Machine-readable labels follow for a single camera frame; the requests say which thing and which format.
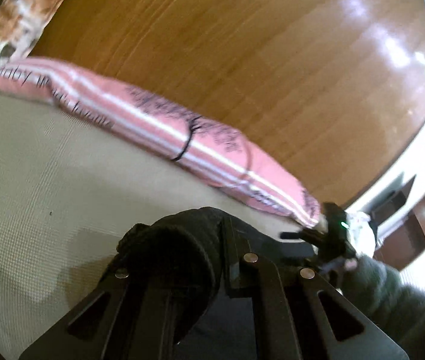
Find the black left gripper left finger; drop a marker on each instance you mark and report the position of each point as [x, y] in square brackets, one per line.
[122, 318]

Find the pink striped Baby pillow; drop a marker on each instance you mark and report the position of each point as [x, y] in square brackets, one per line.
[218, 154]

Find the wooden headboard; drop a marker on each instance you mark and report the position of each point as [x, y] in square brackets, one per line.
[333, 89]

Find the dark wooden furniture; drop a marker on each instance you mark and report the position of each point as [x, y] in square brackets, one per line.
[401, 235]

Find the beige woven bed mat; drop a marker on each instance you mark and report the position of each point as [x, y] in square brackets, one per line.
[68, 192]

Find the black denim pants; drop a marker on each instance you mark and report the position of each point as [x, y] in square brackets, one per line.
[182, 252]

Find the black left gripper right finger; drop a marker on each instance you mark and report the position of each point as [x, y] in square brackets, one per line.
[298, 313]

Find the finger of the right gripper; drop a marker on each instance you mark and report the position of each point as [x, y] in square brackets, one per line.
[309, 236]

